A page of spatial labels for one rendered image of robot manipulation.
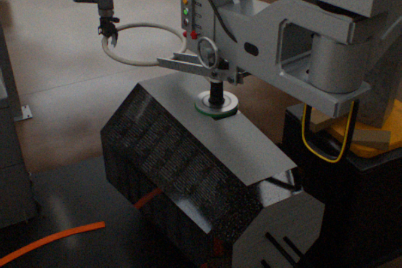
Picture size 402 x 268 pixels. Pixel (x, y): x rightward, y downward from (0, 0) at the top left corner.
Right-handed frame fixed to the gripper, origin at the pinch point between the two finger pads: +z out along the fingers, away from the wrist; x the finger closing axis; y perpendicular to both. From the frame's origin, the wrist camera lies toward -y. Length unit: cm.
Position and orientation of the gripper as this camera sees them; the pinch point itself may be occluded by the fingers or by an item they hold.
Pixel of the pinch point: (110, 44)
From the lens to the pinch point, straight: 298.2
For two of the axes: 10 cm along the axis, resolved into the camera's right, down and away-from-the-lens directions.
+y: -3.6, 5.5, -7.5
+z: -0.3, 8.0, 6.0
